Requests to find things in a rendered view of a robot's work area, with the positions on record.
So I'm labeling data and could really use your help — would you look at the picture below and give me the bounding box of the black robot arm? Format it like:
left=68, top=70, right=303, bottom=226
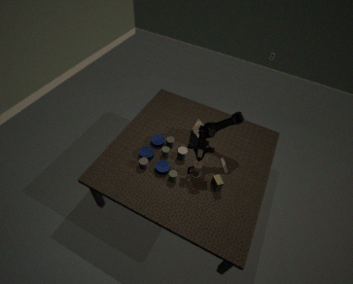
left=198, top=112, right=244, bottom=147

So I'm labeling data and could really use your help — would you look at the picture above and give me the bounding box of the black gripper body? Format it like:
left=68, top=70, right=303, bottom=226
left=188, top=138, right=215, bottom=153

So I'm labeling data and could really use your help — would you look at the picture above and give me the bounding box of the blue cylinder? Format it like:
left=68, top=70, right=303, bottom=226
left=151, top=134, right=165, bottom=148
left=155, top=160, right=170, bottom=175
left=139, top=146, right=155, bottom=160

